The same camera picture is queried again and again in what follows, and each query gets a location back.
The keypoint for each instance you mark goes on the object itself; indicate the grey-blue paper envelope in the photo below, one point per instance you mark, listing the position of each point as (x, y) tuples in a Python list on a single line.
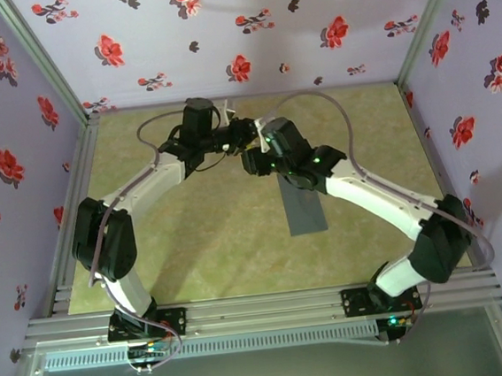
[(307, 218)]

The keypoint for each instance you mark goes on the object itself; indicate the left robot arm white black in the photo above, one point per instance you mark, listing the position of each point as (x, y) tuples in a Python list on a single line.
[(152, 179)]

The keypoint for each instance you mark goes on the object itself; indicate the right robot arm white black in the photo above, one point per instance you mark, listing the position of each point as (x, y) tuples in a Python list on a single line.
[(367, 194)]

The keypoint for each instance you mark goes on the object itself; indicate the aluminium side rail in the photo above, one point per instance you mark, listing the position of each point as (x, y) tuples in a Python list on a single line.
[(84, 159), (424, 136)]

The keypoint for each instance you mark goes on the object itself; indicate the wide aluminium frame rail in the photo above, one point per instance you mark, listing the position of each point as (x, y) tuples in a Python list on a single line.
[(263, 311)]

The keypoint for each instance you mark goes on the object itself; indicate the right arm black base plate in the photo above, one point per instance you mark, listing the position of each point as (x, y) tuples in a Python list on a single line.
[(353, 304)]

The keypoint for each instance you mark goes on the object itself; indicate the aluminium corner post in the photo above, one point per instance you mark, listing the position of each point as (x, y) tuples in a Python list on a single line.
[(425, 24), (45, 61)]

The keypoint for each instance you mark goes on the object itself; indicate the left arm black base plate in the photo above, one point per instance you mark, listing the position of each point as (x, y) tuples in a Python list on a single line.
[(179, 316)]

